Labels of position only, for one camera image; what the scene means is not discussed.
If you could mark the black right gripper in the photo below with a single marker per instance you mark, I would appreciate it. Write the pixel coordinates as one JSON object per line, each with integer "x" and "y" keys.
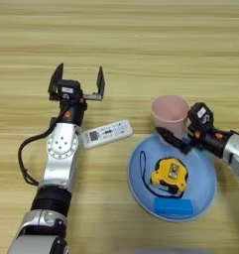
{"x": 210, "y": 140}

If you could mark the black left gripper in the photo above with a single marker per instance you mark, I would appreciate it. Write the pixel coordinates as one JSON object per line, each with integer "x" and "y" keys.
{"x": 74, "y": 114}

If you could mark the pink plastic cup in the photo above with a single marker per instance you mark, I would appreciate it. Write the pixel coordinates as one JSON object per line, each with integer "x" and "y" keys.
{"x": 169, "y": 112}

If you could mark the white remote control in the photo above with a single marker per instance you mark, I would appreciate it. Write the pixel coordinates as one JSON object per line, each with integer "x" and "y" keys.
{"x": 107, "y": 134}

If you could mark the blue rectangular block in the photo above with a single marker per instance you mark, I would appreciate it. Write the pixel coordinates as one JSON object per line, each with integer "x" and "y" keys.
{"x": 174, "y": 206}

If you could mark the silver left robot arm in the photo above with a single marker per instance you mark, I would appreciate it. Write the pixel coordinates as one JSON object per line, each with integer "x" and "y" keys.
{"x": 59, "y": 158}

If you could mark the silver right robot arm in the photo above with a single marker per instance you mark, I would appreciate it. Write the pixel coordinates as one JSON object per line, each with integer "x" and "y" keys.
{"x": 238, "y": 155}

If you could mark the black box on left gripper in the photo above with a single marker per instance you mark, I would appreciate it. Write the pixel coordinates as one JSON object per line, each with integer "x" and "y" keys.
{"x": 68, "y": 90}

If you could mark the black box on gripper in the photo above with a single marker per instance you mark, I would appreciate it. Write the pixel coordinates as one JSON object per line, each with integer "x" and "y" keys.
{"x": 68, "y": 90}
{"x": 200, "y": 114}

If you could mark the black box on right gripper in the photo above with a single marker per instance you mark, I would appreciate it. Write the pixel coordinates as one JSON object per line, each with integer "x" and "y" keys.
{"x": 200, "y": 114}

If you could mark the yellow black tape measure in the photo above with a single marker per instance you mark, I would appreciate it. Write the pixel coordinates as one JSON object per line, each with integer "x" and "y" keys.
{"x": 169, "y": 175}

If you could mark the light blue round plate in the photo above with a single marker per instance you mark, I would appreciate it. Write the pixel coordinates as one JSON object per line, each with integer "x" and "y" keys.
{"x": 200, "y": 178}

